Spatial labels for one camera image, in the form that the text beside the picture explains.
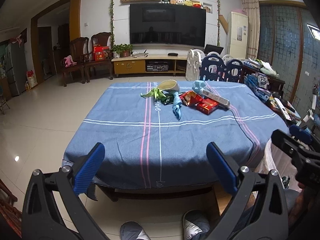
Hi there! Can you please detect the red cigarette carton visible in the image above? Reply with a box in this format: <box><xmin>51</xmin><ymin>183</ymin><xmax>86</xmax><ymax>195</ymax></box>
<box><xmin>196</xmin><ymin>98</ymin><xmax>219</xmax><ymax>115</ymax></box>

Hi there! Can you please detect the blue plastic wrapper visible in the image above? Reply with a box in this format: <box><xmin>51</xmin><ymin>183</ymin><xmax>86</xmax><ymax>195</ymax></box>
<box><xmin>171</xmin><ymin>91</ymin><xmax>182</xmax><ymax>120</ymax></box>

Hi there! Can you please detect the red snack bag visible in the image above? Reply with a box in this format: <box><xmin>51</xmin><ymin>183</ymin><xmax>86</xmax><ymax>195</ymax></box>
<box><xmin>180</xmin><ymin>90</ymin><xmax>203</xmax><ymax>107</ymax></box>

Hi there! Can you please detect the green wrapper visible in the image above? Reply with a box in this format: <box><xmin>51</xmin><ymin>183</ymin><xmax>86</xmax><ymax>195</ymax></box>
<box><xmin>140</xmin><ymin>87</ymin><xmax>166</xmax><ymax>100</ymax></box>

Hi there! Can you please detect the light blue tissue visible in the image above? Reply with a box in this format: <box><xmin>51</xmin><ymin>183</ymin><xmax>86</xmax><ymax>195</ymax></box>
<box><xmin>192</xmin><ymin>80</ymin><xmax>206</xmax><ymax>95</ymax></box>

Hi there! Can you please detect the dark green hazelnut bag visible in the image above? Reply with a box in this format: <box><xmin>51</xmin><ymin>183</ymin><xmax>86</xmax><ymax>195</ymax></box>
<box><xmin>161</xmin><ymin>93</ymin><xmax>174</xmax><ymax>105</ymax></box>

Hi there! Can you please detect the paper bowl cup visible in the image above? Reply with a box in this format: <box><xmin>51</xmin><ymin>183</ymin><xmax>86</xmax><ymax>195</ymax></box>
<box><xmin>158</xmin><ymin>80</ymin><xmax>180</xmax><ymax>92</ymax></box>

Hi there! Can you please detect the white trash bin with liner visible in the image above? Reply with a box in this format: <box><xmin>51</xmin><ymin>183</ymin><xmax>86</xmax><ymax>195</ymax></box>
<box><xmin>254</xmin><ymin>139</ymin><xmax>301</xmax><ymax>192</ymax></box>

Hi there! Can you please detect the white remote control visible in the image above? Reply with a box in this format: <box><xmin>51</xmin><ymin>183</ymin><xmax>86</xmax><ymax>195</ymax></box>
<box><xmin>274</xmin><ymin>98</ymin><xmax>292</xmax><ymax>121</ymax></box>

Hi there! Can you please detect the cardboard box under table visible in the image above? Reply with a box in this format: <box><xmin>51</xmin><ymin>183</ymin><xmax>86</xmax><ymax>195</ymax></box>
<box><xmin>215</xmin><ymin>182</ymin><xmax>256</xmax><ymax>217</ymax></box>

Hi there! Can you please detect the dark wooden side table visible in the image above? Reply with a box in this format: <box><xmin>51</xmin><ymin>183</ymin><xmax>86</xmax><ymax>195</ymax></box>
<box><xmin>240</xmin><ymin>61</ymin><xmax>302</xmax><ymax>126</ymax></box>

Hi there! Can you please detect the right grey slipper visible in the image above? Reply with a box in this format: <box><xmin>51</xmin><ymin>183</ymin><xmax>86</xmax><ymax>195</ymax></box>
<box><xmin>182</xmin><ymin>210</ymin><xmax>210</xmax><ymax>240</ymax></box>

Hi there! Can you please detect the grey slipper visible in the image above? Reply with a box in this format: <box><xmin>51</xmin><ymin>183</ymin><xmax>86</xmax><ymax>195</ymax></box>
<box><xmin>182</xmin><ymin>210</ymin><xmax>210</xmax><ymax>240</ymax></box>
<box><xmin>119</xmin><ymin>221</ymin><xmax>151</xmax><ymax>240</ymax></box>

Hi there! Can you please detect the blue striped tablecloth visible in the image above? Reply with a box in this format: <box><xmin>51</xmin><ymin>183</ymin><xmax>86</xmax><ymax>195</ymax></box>
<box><xmin>62</xmin><ymin>81</ymin><xmax>289</xmax><ymax>190</ymax></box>

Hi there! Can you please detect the white power strip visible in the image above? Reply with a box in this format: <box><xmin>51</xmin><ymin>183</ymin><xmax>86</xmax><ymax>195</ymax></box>
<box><xmin>202</xmin><ymin>89</ymin><xmax>230</xmax><ymax>109</ymax></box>

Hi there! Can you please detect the left grey slipper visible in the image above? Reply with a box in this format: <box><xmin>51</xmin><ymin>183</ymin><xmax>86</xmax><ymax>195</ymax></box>
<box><xmin>119</xmin><ymin>221</ymin><xmax>151</xmax><ymax>240</ymax></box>

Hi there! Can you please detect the blue baby fence panel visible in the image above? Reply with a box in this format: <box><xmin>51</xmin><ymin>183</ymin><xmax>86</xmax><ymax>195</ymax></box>
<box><xmin>199</xmin><ymin>54</ymin><xmax>243</xmax><ymax>83</ymax></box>

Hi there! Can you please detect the pink toy on chair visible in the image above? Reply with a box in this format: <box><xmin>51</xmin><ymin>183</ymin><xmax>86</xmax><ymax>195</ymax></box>
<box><xmin>62</xmin><ymin>55</ymin><xmax>77</xmax><ymax>68</ymax></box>

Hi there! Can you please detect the white standing air conditioner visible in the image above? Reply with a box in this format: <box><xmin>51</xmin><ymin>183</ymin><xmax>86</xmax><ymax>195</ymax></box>
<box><xmin>227</xmin><ymin>11</ymin><xmax>248</xmax><ymax>60</ymax></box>

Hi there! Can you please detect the red gift box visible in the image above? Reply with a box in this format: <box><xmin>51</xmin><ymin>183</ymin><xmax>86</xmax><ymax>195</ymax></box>
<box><xmin>93</xmin><ymin>45</ymin><xmax>110</xmax><ymax>61</ymax></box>

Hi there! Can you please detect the green potted plant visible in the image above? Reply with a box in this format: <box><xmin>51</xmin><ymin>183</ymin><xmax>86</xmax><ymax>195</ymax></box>
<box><xmin>112</xmin><ymin>43</ymin><xmax>133</xmax><ymax>57</ymax></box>

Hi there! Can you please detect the dark wooden chair left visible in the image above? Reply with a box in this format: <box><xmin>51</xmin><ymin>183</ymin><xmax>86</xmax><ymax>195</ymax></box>
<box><xmin>61</xmin><ymin>37</ymin><xmax>89</xmax><ymax>87</ymax></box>

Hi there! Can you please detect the dark wooden chair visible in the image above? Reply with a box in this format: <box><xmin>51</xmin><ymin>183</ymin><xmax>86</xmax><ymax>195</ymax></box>
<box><xmin>61</xmin><ymin>37</ymin><xmax>89</xmax><ymax>87</ymax></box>
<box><xmin>84</xmin><ymin>32</ymin><xmax>113</xmax><ymax>82</ymax></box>

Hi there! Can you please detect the wooden TV cabinet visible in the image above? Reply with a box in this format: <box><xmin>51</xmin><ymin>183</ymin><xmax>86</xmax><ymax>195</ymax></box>
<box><xmin>112</xmin><ymin>54</ymin><xmax>187</xmax><ymax>76</ymax></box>

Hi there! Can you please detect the black laptop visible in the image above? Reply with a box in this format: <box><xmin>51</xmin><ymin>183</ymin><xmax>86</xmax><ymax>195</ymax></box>
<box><xmin>204</xmin><ymin>44</ymin><xmax>223</xmax><ymax>55</ymax></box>

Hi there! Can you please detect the white baby fence panel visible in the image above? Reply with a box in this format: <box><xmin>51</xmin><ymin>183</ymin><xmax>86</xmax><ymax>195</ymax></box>
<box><xmin>185</xmin><ymin>49</ymin><xmax>233</xmax><ymax>81</ymax></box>

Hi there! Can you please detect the dark wooden chair right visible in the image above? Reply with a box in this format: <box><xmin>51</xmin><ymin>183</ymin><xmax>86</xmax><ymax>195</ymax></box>
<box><xmin>84</xmin><ymin>32</ymin><xmax>113</xmax><ymax>82</ymax></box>

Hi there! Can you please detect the beige curtain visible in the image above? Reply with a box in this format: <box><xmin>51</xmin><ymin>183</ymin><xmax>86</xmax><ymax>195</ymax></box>
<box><xmin>241</xmin><ymin>0</ymin><xmax>260</xmax><ymax>59</ymax></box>

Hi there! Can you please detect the large black television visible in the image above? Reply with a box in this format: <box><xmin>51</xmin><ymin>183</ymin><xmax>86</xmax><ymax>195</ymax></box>
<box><xmin>130</xmin><ymin>3</ymin><xmax>206</xmax><ymax>47</ymax></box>

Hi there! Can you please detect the wooden wall shelf with toys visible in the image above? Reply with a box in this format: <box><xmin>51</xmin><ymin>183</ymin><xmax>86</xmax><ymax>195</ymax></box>
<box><xmin>120</xmin><ymin>0</ymin><xmax>213</xmax><ymax>14</ymax></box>

